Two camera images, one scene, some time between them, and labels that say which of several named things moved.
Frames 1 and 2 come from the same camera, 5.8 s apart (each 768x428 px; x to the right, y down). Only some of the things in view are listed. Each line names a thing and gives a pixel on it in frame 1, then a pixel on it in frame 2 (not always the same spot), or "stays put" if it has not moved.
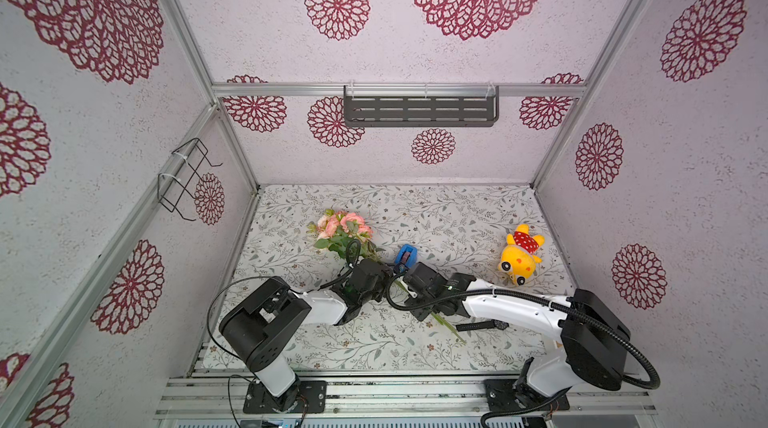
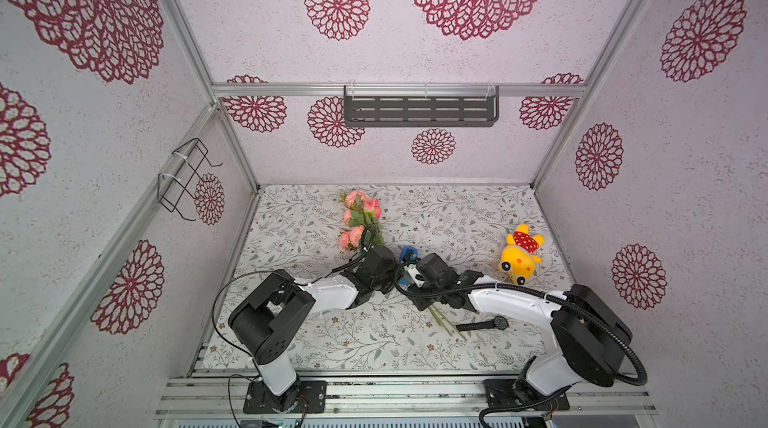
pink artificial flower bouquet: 350,235 -> 362,229
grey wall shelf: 416,106 stays put
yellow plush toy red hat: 518,257 stays put
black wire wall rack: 173,191 stays put
